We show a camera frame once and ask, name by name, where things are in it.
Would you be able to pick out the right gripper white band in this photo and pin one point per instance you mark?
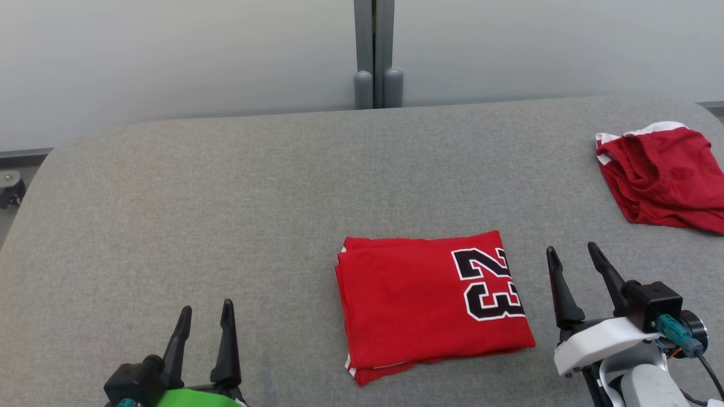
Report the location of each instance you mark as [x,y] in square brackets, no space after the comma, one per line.
[599,345]

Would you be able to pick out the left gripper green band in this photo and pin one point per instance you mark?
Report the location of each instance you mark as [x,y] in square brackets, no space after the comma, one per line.
[198,398]

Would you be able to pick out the red shorts with white band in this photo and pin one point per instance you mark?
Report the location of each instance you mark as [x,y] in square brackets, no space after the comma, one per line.
[662,175]

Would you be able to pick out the red jersey with number 23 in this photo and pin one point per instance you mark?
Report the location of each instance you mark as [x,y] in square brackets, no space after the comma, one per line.
[407,305]

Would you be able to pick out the right gripper black motor cylinder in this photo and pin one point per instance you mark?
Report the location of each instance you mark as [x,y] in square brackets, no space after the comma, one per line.
[697,328]

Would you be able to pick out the grey fabric sofa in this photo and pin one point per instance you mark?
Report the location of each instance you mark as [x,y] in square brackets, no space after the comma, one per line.
[226,215]

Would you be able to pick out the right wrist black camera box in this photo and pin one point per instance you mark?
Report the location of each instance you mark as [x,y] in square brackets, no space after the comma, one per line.
[653,302]

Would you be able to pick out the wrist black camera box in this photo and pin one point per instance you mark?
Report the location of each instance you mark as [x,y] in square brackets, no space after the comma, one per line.
[653,302]
[133,381]

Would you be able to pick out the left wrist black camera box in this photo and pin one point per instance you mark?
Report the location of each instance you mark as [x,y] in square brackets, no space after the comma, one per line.
[133,381]

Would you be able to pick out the grey metal wheeled frame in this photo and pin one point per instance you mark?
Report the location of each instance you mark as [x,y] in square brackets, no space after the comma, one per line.
[8,186]

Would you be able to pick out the grey partition post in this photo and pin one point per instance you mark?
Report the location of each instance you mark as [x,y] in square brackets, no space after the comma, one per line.
[378,51]

